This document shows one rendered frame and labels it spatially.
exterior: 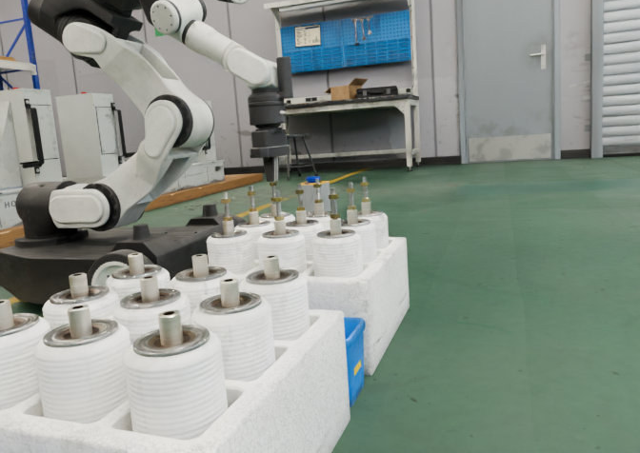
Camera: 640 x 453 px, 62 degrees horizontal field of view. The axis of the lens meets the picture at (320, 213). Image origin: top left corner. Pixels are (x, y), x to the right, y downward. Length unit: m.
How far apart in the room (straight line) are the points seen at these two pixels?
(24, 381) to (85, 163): 3.17
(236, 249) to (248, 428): 0.58
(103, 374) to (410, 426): 0.47
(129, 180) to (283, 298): 0.96
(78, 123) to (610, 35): 4.84
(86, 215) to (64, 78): 6.75
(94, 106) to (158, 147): 2.29
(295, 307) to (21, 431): 0.34
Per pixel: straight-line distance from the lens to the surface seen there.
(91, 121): 3.76
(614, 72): 6.12
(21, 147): 3.40
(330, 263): 1.01
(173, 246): 1.45
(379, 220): 1.23
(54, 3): 1.75
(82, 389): 0.62
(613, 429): 0.93
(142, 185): 1.58
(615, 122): 6.11
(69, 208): 1.70
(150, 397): 0.55
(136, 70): 1.58
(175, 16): 1.36
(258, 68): 1.28
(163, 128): 1.47
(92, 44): 1.62
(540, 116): 6.09
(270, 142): 1.29
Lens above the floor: 0.45
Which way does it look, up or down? 9 degrees down
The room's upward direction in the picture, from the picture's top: 4 degrees counter-clockwise
